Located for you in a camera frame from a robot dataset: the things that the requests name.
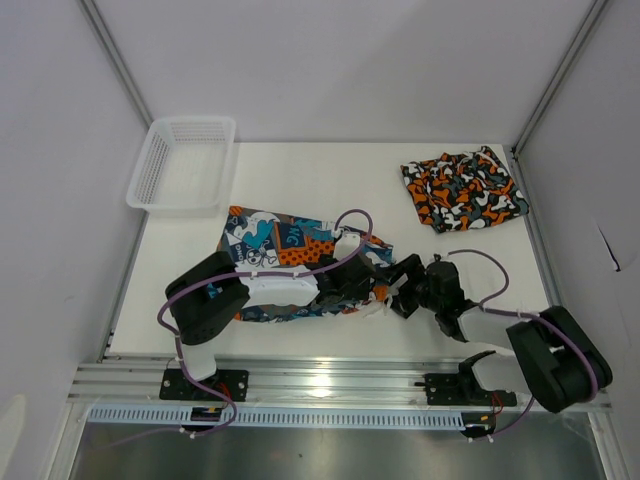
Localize right aluminium side rail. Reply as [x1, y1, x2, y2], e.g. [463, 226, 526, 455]
[506, 150, 565, 316]

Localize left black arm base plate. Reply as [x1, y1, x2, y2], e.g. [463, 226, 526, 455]
[159, 369, 249, 402]

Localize white slotted cable duct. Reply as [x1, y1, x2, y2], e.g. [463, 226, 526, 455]
[87, 404, 465, 431]

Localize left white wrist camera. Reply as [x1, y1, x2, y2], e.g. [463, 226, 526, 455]
[332, 227, 364, 261]

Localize aluminium side rail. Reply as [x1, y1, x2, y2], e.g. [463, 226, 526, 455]
[95, 212, 149, 363]
[506, 150, 565, 316]

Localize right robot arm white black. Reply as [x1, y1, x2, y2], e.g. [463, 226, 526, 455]
[382, 254, 613, 413]

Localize aluminium corner post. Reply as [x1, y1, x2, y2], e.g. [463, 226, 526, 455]
[511, 0, 612, 158]
[77, 0, 153, 128]

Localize left aluminium side rail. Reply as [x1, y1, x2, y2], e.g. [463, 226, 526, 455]
[95, 212, 149, 363]

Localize left aluminium corner post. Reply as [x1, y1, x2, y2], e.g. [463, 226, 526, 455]
[77, 0, 153, 128]

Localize orange black camouflage shorts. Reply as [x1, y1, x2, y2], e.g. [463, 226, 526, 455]
[400, 146, 529, 234]

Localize white plastic basket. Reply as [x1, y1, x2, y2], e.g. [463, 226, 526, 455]
[126, 115, 236, 216]

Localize right aluminium corner post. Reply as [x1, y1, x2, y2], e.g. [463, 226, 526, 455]
[511, 0, 612, 158]

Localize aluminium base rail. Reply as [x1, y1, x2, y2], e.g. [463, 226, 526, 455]
[67, 355, 612, 414]

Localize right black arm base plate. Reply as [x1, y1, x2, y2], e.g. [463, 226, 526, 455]
[414, 373, 517, 407]

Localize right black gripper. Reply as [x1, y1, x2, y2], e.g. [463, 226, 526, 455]
[372, 254, 442, 319]

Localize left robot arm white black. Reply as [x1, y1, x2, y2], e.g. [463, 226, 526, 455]
[164, 251, 378, 400]

